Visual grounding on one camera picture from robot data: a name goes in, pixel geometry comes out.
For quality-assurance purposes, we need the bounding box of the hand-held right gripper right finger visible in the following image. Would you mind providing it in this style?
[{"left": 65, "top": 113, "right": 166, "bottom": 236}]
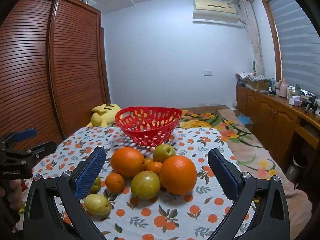
[{"left": 207, "top": 148, "right": 290, "bottom": 240}]

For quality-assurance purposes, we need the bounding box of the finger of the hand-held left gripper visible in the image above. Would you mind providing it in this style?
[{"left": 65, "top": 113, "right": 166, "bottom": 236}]
[
  {"left": 4, "top": 128, "right": 38, "bottom": 147},
  {"left": 10, "top": 141, "right": 57, "bottom": 164}
]

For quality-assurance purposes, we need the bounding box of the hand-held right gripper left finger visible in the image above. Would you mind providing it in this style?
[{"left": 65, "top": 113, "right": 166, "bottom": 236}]
[{"left": 23, "top": 146, "right": 108, "bottom": 240}]

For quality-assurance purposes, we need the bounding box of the yellow-green pear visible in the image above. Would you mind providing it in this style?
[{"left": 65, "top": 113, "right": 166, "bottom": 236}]
[
  {"left": 90, "top": 176, "right": 102, "bottom": 193},
  {"left": 153, "top": 144, "right": 176, "bottom": 163},
  {"left": 131, "top": 171, "right": 161, "bottom": 200},
  {"left": 84, "top": 194, "right": 112, "bottom": 216}
]

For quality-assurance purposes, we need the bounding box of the large orange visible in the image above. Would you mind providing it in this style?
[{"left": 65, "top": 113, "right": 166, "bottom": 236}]
[
  {"left": 111, "top": 147, "right": 146, "bottom": 179},
  {"left": 159, "top": 155, "right": 197, "bottom": 195}
]

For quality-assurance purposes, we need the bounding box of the red plastic basket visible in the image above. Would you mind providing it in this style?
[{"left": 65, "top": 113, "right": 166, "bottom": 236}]
[{"left": 115, "top": 106, "right": 183, "bottom": 147}]

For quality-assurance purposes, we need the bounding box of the person's left hand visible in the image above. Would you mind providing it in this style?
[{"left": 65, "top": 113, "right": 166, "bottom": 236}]
[{"left": 0, "top": 179, "right": 25, "bottom": 212}]

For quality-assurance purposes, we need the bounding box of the floral blanket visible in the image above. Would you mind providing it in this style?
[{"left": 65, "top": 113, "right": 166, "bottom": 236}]
[{"left": 179, "top": 106, "right": 313, "bottom": 240}]

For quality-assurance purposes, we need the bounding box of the blue bag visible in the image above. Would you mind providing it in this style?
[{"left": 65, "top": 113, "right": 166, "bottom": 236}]
[{"left": 236, "top": 114, "right": 254, "bottom": 125}]

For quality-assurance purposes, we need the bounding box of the yellow plush toy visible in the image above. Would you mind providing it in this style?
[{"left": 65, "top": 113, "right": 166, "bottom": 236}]
[{"left": 86, "top": 102, "right": 122, "bottom": 127}]

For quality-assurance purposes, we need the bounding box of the orange print tablecloth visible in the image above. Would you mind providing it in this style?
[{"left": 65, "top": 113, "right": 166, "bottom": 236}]
[{"left": 19, "top": 127, "right": 258, "bottom": 240}]

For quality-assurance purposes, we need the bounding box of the grey trash bin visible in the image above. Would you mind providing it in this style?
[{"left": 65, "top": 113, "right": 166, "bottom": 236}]
[{"left": 285, "top": 155, "right": 308, "bottom": 180}]

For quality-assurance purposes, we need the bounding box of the wooden sideboard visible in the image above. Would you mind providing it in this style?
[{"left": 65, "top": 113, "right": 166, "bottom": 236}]
[{"left": 236, "top": 84, "right": 320, "bottom": 155}]

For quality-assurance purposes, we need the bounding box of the brown slatted wardrobe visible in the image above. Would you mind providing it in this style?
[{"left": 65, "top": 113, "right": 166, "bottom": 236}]
[{"left": 0, "top": 0, "right": 112, "bottom": 150}]

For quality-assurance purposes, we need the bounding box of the cardboard box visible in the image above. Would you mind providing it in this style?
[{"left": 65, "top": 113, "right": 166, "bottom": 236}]
[{"left": 246, "top": 79, "right": 270, "bottom": 92}]

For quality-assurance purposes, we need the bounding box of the patterned cloth pile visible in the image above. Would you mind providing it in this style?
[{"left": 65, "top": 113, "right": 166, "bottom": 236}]
[{"left": 235, "top": 72, "right": 269, "bottom": 82}]

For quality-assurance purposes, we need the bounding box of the pink kettle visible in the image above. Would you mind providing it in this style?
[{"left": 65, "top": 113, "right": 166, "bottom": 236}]
[{"left": 279, "top": 78, "right": 288, "bottom": 98}]

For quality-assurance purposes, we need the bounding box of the black gadget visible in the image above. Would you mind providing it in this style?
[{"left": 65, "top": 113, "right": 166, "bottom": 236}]
[{"left": 304, "top": 96, "right": 318, "bottom": 112}]

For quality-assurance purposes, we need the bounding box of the striped window blind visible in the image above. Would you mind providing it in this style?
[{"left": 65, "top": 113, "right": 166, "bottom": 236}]
[{"left": 265, "top": 0, "right": 320, "bottom": 98}]

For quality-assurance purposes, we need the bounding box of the wall air conditioner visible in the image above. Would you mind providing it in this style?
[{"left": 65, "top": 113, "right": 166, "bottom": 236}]
[{"left": 192, "top": 0, "right": 244, "bottom": 28}]

